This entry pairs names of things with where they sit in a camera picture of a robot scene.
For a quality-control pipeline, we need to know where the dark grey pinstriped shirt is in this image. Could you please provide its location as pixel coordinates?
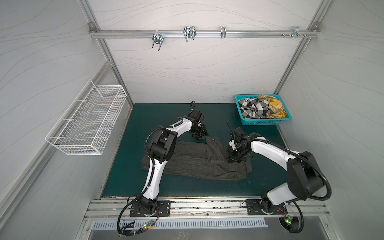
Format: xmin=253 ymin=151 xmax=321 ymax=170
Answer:
xmin=140 ymin=136 xmax=253 ymax=182

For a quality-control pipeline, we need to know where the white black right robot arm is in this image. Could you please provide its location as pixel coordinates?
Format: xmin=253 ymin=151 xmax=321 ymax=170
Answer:
xmin=229 ymin=128 xmax=332 ymax=215

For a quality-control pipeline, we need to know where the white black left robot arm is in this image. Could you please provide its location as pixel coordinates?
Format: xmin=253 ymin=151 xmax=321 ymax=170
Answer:
xmin=138 ymin=108 xmax=208 ymax=215

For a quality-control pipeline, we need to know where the teal plastic laundry basket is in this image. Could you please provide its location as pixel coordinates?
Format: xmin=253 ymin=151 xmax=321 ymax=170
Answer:
xmin=235 ymin=95 xmax=292 ymax=126

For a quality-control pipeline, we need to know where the black white checkered shirt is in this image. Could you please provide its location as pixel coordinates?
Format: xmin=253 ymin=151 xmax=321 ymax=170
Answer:
xmin=238 ymin=98 xmax=270 ymax=120

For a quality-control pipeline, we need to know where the yellow plaid shirt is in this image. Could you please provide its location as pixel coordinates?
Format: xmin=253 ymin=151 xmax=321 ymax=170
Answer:
xmin=257 ymin=95 xmax=288 ymax=119

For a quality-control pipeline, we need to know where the metal double hook clamp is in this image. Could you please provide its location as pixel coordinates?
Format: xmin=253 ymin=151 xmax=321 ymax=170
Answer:
xmin=183 ymin=26 xmax=197 ymax=42

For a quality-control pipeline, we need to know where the metal u-bolt clamp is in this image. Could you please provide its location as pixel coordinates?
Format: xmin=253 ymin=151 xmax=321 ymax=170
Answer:
xmin=152 ymin=33 xmax=164 ymax=51

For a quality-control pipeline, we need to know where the white slotted vent strip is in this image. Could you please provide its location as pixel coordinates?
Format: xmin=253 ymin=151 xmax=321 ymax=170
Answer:
xmin=92 ymin=217 xmax=268 ymax=231

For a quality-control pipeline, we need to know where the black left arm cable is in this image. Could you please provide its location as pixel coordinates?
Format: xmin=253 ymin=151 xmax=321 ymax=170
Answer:
xmin=116 ymin=100 xmax=197 ymax=236

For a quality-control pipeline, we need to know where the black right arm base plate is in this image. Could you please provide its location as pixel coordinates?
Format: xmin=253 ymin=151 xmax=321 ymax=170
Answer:
xmin=245 ymin=199 xmax=288 ymax=216

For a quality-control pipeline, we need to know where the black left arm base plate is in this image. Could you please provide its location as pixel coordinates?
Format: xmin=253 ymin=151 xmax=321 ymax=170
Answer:
xmin=129 ymin=200 xmax=171 ymax=217

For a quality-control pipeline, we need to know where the small metal ring clamp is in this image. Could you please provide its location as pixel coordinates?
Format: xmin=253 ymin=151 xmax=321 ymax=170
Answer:
xmin=221 ymin=27 xmax=227 ymax=39

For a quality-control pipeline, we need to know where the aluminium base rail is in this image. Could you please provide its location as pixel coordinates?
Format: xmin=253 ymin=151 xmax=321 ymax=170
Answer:
xmin=84 ymin=196 xmax=331 ymax=220

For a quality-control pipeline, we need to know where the white wire wall basket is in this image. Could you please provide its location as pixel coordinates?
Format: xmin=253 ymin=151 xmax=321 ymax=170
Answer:
xmin=45 ymin=80 xmax=127 ymax=156

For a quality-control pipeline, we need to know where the metal bracket with bolts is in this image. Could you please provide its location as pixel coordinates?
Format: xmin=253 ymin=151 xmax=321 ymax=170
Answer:
xmin=282 ymin=27 xmax=309 ymax=39

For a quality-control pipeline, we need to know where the aluminium top cross rail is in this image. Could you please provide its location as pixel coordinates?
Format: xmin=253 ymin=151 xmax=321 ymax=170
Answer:
xmin=90 ymin=29 xmax=321 ymax=39

